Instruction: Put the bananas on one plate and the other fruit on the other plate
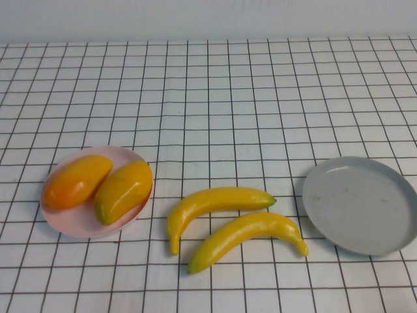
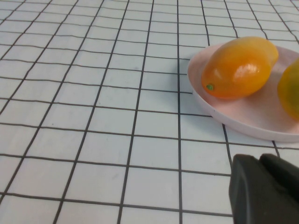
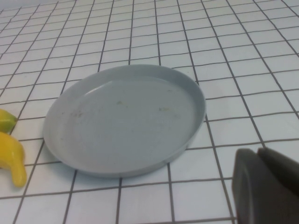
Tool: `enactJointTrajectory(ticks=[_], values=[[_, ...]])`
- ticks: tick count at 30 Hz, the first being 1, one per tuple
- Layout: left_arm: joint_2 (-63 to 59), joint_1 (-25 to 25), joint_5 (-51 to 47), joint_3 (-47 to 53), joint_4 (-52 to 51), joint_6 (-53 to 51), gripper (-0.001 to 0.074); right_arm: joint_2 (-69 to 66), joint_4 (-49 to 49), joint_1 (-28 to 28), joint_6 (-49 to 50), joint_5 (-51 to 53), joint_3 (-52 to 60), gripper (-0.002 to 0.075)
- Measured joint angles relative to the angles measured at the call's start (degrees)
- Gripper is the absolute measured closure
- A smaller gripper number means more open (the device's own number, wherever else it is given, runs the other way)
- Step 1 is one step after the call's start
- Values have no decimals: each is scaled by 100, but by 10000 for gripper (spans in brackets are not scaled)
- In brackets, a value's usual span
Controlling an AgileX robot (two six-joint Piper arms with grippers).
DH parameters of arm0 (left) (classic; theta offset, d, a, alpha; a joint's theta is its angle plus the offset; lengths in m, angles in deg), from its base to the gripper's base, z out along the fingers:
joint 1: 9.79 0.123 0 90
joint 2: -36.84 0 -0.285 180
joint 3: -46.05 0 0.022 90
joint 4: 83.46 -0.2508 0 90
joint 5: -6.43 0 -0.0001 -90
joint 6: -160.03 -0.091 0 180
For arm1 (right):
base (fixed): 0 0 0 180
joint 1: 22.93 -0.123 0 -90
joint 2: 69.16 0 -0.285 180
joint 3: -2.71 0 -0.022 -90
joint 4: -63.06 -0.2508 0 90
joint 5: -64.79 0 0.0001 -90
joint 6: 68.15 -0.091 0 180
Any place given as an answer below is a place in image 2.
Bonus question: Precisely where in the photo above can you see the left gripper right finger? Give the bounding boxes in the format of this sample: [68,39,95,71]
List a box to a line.
[259,153,299,205]

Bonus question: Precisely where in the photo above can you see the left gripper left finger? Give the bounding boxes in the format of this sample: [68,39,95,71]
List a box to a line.
[228,154,299,224]

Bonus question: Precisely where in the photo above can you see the yellow mango with green tip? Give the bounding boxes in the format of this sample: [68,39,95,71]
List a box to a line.
[277,58,299,122]

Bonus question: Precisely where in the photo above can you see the orange plastic mango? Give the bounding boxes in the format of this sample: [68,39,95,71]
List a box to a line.
[201,36,279,100]

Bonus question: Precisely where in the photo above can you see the pink round plate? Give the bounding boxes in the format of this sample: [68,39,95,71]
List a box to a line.
[187,43,299,143]

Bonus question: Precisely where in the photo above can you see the white black-grid tablecloth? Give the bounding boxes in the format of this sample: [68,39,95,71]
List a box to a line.
[0,0,299,224]

